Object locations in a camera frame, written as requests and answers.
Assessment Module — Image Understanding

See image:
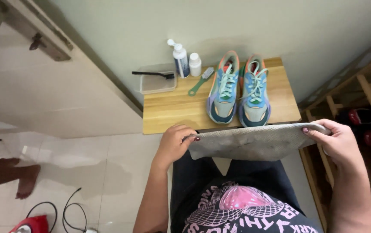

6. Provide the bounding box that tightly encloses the person's right hand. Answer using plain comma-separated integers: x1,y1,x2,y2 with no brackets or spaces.
302,119,363,169

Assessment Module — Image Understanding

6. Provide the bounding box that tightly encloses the person's left hand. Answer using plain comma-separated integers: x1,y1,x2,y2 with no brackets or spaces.
155,124,201,166

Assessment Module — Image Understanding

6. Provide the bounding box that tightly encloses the grey cleaning cloth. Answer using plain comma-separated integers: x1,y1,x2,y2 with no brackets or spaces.
185,122,332,162

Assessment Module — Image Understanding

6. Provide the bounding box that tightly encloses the wooden shoe rack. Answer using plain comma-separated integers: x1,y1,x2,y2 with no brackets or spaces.
298,31,371,233

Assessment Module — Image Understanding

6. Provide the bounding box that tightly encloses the clear plastic container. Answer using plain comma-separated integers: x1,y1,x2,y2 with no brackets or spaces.
134,64,178,95

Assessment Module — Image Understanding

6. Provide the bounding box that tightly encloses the multicolour sneaker with teal laces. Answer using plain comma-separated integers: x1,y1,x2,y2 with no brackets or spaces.
206,50,240,125
238,54,272,128

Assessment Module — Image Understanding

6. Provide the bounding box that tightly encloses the black brush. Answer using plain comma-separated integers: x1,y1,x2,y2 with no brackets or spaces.
132,71,175,80

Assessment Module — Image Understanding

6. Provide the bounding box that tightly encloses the small white bottle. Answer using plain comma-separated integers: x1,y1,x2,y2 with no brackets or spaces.
189,52,202,77

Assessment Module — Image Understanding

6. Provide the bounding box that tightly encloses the white pump bottle blue label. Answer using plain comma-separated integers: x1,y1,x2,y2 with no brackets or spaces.
167,39,190,79

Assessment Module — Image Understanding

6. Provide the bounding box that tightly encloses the black shirt with pink print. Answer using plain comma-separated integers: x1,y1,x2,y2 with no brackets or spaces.
169,176,322,233

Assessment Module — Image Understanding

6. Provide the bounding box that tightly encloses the red appliance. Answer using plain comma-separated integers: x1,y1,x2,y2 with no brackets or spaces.
9,215,50,233

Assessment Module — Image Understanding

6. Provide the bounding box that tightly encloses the grey door with metal latch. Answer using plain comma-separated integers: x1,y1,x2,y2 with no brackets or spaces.
0,0,75,63

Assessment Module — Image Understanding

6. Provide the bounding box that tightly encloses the green handled brush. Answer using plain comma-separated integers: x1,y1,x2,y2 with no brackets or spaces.
188,67,215,97

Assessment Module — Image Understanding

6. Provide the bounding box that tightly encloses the black cable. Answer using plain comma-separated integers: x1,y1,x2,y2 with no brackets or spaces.
62,187,88,232
26,201,58,233

